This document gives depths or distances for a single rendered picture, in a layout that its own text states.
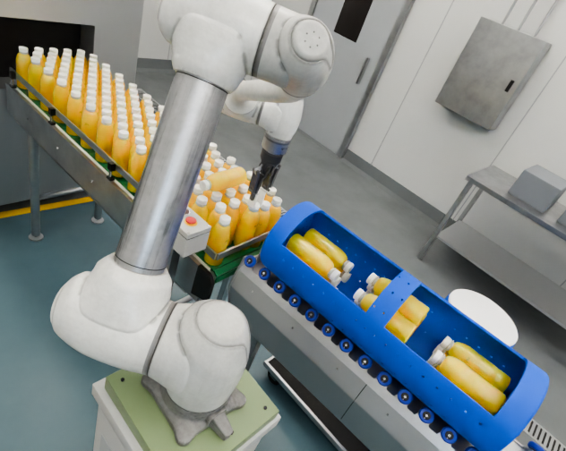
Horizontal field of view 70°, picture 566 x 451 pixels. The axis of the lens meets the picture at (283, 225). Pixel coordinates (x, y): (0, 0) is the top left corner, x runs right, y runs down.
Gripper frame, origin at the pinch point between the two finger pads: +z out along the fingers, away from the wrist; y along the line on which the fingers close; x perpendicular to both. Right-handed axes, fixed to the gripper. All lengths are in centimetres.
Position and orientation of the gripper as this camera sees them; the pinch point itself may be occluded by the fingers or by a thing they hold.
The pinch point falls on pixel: (256, 198)
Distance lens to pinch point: 149.1
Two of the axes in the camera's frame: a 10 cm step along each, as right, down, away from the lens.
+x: -7.3, -5.7, 3.9
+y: 6.1, -2.7, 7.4
